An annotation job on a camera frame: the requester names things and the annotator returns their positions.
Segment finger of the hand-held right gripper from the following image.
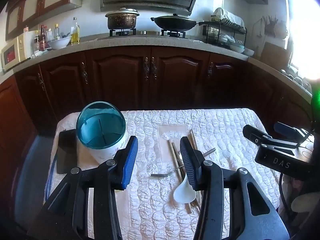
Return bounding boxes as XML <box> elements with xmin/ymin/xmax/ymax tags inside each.
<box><xmin>274</xmin><ymin>122</ymin><xmax>310</xmax><ymax>143</ymax></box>
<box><xmin>242</xmin><ymin>124</ymin><xmax>304</xmax><ymax>156</ymax></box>

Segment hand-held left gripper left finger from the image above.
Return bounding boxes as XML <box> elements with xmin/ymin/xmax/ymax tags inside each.
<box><xmin>26</xmin><ymin>135</ymin><xmax>139</xmax><ymax>240</ymax></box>

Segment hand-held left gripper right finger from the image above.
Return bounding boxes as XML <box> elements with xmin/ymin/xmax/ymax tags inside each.
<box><xmin>179</xmin><ymin>136</ymin><xmax>290</xmax><ymax>240</ymax></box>

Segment white utensil holder blue rim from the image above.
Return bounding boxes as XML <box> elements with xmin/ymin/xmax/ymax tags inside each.
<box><xmin>76</xmin><ymin>101</ymin><xmax>129</xmax><ymax>164</ymax></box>

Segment metal fork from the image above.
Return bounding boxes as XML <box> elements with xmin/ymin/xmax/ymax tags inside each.
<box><xmin>150</xmin><ymin>165</ymin><xmax>186</xmax><ymax>178</ymax></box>

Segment white ceramic spoon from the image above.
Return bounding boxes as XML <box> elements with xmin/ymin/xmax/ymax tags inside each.
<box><xmin>173</xmin><ymin>171</ymin><xmax>198</xmax><ymax>203</ymax></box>

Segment person's right hand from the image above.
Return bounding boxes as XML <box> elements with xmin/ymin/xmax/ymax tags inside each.
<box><xmin>290</xmin><ymin>192</ymin><xmax>315</xmax><ymax>214</ymax></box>

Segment white quilted table cover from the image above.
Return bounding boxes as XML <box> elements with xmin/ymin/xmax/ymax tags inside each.
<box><xmin>44</xmin><ymin>108</ymin><xmax>282</xmax><ymax>240</ymax></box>

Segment black smartphone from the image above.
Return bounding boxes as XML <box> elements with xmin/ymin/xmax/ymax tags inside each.
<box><xmin>56</xmin><ymin>129</ymin><xmax>78</xmax><ymax>174</ymax></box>

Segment wooden cutting board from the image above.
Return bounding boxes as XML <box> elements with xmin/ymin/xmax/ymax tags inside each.
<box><xmin>261</xmin><ymin>42</ymin><xmax>292</xmax><ymax>68</ymax></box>

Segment dark wooden base cabinets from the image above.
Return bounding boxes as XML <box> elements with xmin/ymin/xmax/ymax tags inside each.
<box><xmin>0</xmin><ymin>44</ymin><xmax>314</xmax><ymax>215</ymax></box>

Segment speckled stone countertop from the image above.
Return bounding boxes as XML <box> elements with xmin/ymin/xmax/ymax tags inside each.
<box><xmin>0</xmin><ymin>34</ymin><xmax>313</xmax><ymax>103</ymax></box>

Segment gas stove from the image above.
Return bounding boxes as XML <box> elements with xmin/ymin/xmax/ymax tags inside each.
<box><xmin>109</xmin><ymin>28</ymin><xmax>188</xmax><ymax>39</ymax></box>

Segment white mixing bowl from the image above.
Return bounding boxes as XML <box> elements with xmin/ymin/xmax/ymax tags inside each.
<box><xmin>47</xmin><ymin>36</ymin><xmax>71</xmax><ymax>50</ymax></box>

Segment yellow cooking oil bottle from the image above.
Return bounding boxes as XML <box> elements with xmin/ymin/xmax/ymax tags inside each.
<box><xmin>71</xmin><ymin>17</ymin><xmax>80</xmax><ymax>44</ymax></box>

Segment stained metal pot with lid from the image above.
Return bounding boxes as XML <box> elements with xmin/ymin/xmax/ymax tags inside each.
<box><xmin>105</xmin><ymin>7</ymin><xmax>140</xmax><ymax>30</ymax></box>

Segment black wok with lid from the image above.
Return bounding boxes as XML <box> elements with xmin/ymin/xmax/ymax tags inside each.
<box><xmin>150</xmin><ymin>14</ymin><xmax>213</xmax><ymax>31</ymax></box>

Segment dark sauce bottle red label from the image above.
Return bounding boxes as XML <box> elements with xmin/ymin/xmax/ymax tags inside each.
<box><xmin>39</xmin><ymin>25</ymin><xmax>48</xmax><ymax>51</ymax></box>

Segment cream microwave oven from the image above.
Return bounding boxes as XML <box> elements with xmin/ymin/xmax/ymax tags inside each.
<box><xmin>1</xmin><ymin>31</ymin><xmax>38</xmax><ymax>72</ymax></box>

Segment black cable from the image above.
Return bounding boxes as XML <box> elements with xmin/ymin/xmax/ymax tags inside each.
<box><xmin>278</xmin><ymin>172</ymin><xmax>297</xmax><ymax>220</ymax></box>

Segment wall utensil rack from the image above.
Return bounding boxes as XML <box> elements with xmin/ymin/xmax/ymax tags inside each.
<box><xmin>261</xmin><ymin>15</ymin><xmax>288</xmax><ymax>39</ymax></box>

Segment black wire dish rack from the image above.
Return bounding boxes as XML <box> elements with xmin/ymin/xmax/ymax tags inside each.
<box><xmin>202</xmin><ymin>20</ymin><xmax>247</xmax><ymax>48</ymax></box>

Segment wooden wall cabinet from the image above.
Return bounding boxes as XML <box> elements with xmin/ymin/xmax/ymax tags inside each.
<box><xmin>5</xmin><ymin>0</ymin><xmax>83</xmax><ymax>42</ymax></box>

